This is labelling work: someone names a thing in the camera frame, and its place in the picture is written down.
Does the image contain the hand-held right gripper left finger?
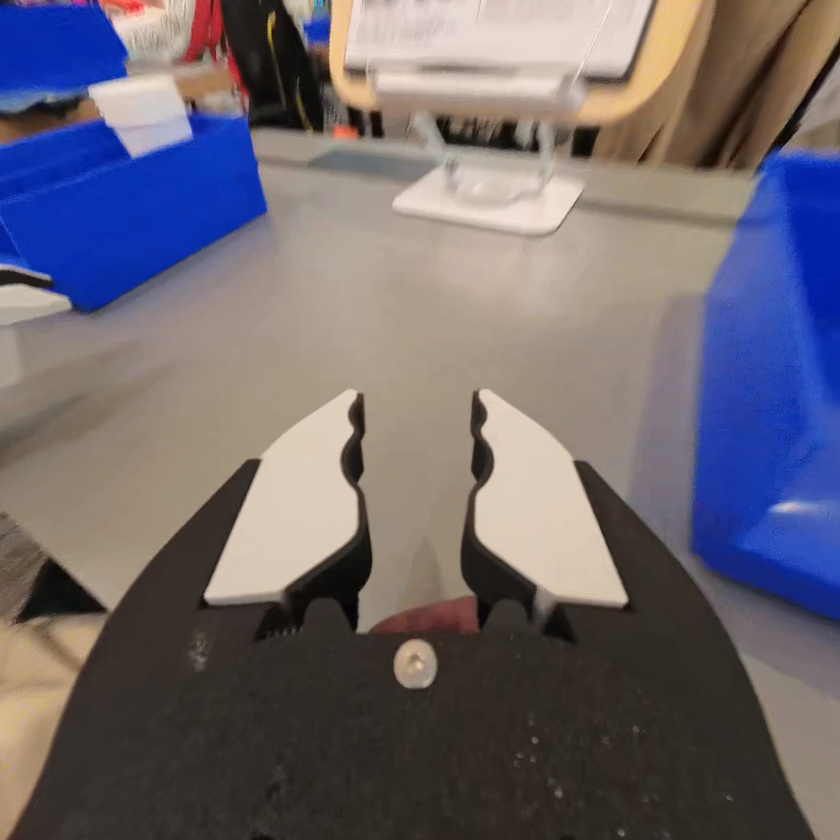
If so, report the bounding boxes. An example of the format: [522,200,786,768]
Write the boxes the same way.
[202,389,374,634]

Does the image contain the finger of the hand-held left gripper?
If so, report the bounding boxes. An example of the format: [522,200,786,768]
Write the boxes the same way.
[0,262,74,388]

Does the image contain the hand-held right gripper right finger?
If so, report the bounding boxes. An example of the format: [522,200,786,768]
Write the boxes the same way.
[461,388,630,634]

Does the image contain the blue plastic bin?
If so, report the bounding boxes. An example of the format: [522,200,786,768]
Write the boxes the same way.
[0,0,130,94]
[691,150,840,623]
[0,113,269,314]

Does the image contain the person's right hand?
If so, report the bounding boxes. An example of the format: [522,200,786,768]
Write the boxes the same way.
[371,596,480,635]

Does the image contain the person's beige hoodie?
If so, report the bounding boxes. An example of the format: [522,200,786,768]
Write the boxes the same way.
[0,613,109,840]

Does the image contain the tan cloth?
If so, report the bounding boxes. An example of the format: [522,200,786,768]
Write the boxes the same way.
[591,0,818,170]

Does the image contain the printed instruction sheet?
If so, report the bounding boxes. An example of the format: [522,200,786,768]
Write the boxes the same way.
[344,0,657,80]

